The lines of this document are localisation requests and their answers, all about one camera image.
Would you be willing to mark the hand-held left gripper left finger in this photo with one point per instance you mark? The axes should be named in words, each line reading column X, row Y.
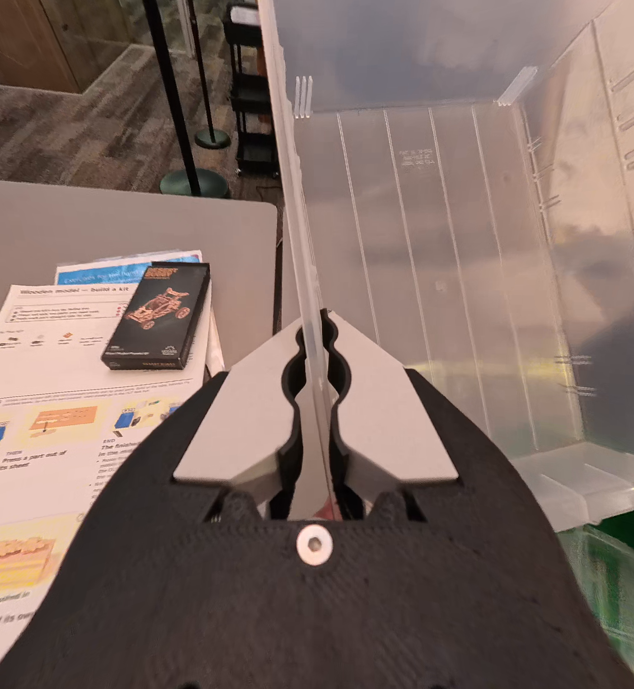
column 230, row 430

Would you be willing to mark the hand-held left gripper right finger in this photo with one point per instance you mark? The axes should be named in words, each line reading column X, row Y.
column 397, row 430

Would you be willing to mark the clear plastic drawer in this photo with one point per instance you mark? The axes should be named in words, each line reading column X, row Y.
column 457, row 269

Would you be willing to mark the green plastic bin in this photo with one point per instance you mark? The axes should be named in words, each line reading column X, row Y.
column 618, row 565

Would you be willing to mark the black model kit box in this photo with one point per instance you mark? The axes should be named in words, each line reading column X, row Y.
column 155, row 317

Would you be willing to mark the instruction sheet with orange pictures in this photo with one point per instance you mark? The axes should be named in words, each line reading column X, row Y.
column 53, row 377

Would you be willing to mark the blue header paper sheet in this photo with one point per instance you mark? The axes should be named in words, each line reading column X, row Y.
column 107, row 272

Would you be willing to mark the black utility cart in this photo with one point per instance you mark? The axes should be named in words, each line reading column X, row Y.
column 252, row 140

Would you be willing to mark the black stanchion pole green base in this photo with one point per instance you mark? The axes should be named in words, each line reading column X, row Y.
column 204, row 80
column 174, row 107

